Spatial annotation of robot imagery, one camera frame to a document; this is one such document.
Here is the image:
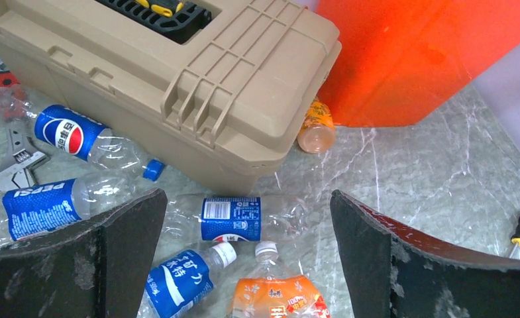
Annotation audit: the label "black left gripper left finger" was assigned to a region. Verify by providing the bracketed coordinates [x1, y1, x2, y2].
[0, 188, 168, 317]

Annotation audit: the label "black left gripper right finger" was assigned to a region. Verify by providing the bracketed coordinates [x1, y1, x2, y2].
[330, 189, 520, 317]

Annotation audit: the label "orange plastic bin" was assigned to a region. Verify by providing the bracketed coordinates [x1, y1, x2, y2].
[317, 1, 520, 127]

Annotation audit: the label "blue label water bottle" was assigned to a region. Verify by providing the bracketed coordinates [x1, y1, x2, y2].
[137, 242, 237, 318]

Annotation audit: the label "pepsi bottle blue label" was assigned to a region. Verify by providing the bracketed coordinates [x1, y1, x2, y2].
[0, 170, 138, 248]

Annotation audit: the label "large orange bottle centre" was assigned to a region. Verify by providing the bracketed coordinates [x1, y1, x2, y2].
[227, 241, 331, 318]

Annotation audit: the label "pepsi bottle near toolbox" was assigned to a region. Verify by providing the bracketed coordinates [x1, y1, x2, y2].
[27, 104, 166, 182]

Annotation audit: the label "small orange juice bottle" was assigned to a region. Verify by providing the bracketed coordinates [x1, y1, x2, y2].
[297, 97, 337, 154]

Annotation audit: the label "tan plastic toolbox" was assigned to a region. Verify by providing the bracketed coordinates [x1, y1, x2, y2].
[0, 1, 342, 195]

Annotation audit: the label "screwdriver in toolbox lid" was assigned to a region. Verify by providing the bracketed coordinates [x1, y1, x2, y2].
[136, 0, 184, 18]

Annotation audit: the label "red handled pliers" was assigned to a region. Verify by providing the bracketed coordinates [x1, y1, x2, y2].
[0, 62, 28, 122]

